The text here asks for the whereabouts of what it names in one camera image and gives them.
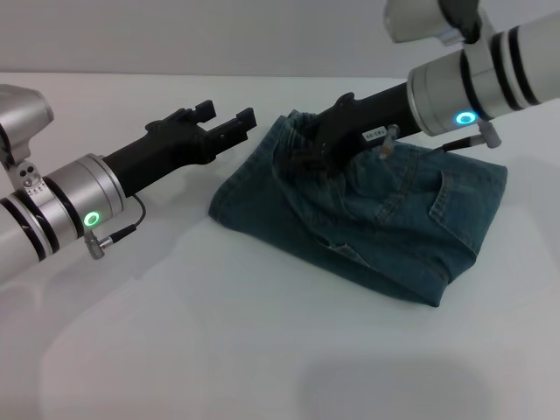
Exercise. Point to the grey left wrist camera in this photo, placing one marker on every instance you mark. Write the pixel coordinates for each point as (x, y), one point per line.
(24, 118)

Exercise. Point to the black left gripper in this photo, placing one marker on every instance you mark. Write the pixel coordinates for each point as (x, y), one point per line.
(162, 153)

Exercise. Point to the blue faded denim shorts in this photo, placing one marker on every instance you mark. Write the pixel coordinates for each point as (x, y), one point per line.
(372, 227)

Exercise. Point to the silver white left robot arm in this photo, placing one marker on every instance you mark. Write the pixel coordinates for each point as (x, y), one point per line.
(52, 210)

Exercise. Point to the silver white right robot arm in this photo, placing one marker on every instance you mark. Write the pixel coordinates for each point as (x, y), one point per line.
(503, 79)

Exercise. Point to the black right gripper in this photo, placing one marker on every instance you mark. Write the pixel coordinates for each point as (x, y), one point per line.
(372, 118)

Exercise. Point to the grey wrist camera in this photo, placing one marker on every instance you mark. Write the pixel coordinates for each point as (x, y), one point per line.
(420, 19)
(24, 118)

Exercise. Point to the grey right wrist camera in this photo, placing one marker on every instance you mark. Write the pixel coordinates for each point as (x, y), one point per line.
(420, 19)

